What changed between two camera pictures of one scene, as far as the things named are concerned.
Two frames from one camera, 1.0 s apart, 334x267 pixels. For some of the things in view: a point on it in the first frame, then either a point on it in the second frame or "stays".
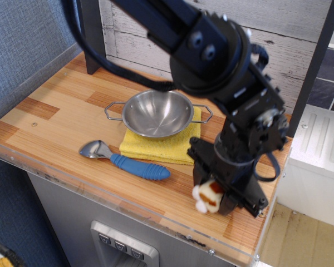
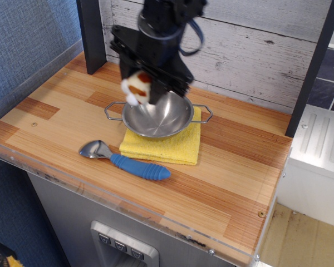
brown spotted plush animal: [208, 196] -> [137, 87]
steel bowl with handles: [158, 113] stays
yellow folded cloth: [172, 149] stays
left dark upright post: [92, 29] stays
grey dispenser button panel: [114, 248] stays
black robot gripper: [241, 183] -> [160, 58]
